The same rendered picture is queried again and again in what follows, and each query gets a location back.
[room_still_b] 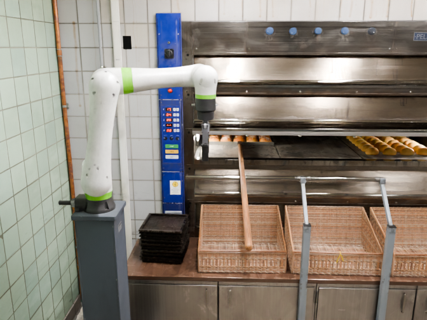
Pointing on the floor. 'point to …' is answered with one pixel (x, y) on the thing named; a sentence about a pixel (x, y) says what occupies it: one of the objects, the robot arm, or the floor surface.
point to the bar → (310, 233)
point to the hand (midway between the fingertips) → (205, 154)
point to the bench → (262, 293)
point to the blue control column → (164, 23)
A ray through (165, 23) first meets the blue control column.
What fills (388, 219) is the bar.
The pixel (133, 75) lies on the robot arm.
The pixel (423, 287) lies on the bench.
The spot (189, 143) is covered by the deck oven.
